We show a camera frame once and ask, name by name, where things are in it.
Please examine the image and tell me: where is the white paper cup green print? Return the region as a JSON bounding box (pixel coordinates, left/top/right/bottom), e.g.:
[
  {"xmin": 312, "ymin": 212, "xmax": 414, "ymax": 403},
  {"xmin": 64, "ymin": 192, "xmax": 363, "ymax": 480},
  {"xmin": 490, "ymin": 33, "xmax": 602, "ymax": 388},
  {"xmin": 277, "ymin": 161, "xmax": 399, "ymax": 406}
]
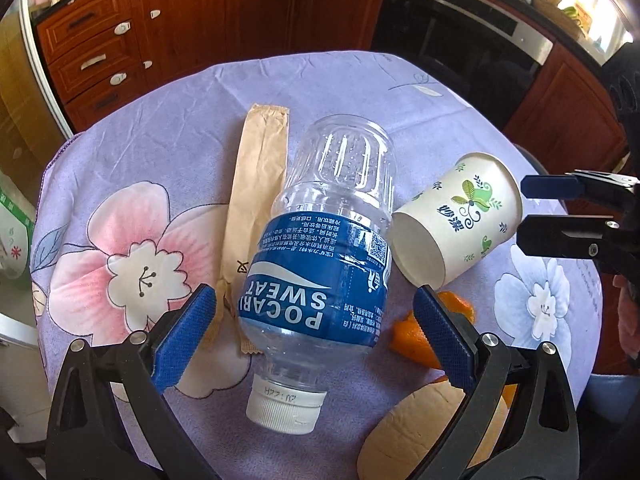
[{"xmin": 391, "ymin": 152, "xmax": 524, "ymax": 288}]

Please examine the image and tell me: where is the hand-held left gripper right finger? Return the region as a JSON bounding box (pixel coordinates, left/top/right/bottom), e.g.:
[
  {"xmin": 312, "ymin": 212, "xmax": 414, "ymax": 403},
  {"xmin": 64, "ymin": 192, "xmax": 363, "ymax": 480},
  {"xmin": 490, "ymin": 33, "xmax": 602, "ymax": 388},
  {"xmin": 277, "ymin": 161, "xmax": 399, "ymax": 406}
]
[{"xmin": 413, "ymin": 285, "xmax": 581, "ymax": 480}]

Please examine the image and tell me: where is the glass sliding door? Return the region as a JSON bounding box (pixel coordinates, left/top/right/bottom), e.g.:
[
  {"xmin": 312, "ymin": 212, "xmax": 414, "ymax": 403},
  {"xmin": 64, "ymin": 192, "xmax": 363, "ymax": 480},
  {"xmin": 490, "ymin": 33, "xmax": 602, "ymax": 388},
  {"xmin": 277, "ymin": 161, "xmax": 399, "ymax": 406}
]
[{"xmin": 20, "ymin": 0, "xmax": 76, "ymax": 141}]

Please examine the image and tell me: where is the clear bottle blue label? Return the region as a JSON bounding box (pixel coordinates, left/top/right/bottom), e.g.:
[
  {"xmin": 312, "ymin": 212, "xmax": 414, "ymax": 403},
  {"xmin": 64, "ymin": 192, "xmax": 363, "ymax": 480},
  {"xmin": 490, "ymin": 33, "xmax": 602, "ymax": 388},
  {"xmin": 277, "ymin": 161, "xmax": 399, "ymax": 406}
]
[{"xmin": 237, "ymin": 114, "xmax": 396, "ymax": 435}]

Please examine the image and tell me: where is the wooden kitchen cabinet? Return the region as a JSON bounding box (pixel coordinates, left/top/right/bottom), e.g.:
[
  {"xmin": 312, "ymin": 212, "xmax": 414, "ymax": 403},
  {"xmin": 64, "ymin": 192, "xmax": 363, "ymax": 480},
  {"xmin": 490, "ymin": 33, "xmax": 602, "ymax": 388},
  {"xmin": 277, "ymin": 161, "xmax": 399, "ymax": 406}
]
[{"xmin": 32, "ymin": 0, "xmax": 640, "ymax": 376}]

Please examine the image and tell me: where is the green and white sack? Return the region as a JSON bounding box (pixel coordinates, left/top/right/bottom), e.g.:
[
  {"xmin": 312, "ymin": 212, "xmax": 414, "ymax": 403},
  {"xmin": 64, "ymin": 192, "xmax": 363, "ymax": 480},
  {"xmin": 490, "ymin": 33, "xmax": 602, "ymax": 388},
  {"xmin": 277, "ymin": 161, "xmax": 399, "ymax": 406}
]
[{"xmin": 0, "ymin": 175, "xmax": 38, "ymax": 281}]

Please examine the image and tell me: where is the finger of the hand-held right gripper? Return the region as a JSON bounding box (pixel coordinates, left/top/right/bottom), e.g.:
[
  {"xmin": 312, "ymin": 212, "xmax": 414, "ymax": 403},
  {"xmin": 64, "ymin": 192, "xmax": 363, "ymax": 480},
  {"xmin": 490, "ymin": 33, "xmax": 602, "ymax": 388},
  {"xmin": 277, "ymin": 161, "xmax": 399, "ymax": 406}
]
[
  {"xmin": 516, "ymin": 214, "xmax": 624, "ymax": 262},
  {"xmin": 520, "ymin": 170, "xmax": 624, "ymax": 201}
]

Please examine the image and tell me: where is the purple floral tablecloth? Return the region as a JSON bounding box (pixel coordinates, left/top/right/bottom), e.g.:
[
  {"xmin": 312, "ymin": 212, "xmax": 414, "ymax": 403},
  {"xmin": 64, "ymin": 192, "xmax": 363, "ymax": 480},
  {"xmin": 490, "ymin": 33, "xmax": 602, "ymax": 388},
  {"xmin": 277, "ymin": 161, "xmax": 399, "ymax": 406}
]
[{"xmin": 31, "ymin": 50, "xmax": 603, "ymax": 476}]

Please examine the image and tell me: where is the orange peel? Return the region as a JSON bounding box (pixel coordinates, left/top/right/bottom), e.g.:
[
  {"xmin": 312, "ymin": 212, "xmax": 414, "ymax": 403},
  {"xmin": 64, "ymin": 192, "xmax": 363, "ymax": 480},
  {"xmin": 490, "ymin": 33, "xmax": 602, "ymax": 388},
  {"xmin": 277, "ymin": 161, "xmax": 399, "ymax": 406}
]
[{"xmin": 390, "ymin": 290, "xmax": 476, "ymax": 368}]

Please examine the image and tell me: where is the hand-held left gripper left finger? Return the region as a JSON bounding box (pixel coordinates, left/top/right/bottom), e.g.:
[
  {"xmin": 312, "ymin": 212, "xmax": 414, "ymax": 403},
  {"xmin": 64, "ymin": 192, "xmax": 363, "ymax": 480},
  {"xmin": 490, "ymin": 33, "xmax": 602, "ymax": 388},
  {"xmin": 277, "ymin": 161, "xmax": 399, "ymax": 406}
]
[{"xmin": 46, "ymin": 283, "xmax": 221, "ymax": 480}]

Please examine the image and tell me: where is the brown paper sleeve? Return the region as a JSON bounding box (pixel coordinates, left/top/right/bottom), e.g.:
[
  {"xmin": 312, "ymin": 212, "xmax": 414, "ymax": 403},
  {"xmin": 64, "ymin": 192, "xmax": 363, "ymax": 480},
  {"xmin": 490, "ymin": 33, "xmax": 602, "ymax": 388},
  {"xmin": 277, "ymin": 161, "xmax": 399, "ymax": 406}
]
[{"xmin": 200, "ymin": 104, "xmax": 291, "ymax": 356}]

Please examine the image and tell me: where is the built-in black oven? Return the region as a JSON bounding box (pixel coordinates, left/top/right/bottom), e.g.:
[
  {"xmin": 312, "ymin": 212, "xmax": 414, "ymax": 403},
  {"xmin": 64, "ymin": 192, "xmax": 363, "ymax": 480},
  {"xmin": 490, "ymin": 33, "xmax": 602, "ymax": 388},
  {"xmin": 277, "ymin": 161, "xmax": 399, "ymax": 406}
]
[{"xmin": 370, "ymin": 0, "xmax": 556, "ymax": 133}]

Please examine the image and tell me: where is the beige bread loaf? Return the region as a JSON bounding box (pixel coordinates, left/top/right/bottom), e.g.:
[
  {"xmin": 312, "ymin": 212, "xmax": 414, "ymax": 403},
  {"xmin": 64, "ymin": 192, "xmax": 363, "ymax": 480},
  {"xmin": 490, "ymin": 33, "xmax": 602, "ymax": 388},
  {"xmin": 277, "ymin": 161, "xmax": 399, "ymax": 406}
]
[{"xmin": 356, "ymin": 379, "xmax": 508, "ymax": 480}]

